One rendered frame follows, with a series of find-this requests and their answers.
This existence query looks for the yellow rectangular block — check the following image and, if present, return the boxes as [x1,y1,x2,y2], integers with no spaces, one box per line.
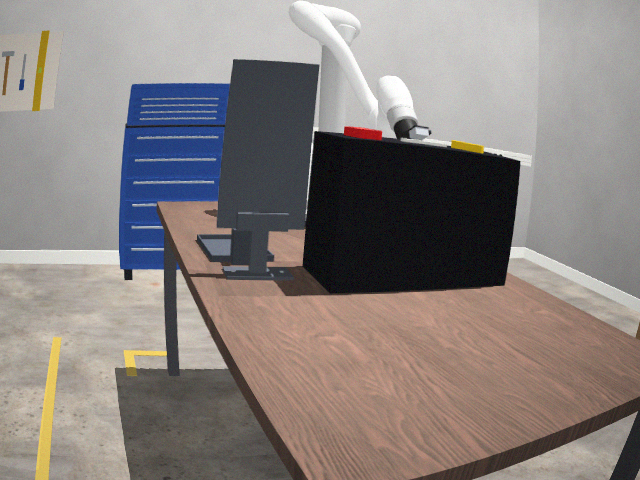
[451,140,484,153]

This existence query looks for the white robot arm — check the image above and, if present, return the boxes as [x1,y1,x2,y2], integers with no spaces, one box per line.
[289,1,431,140]

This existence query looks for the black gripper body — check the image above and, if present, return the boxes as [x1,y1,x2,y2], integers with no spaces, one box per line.
[393,119,417,139]

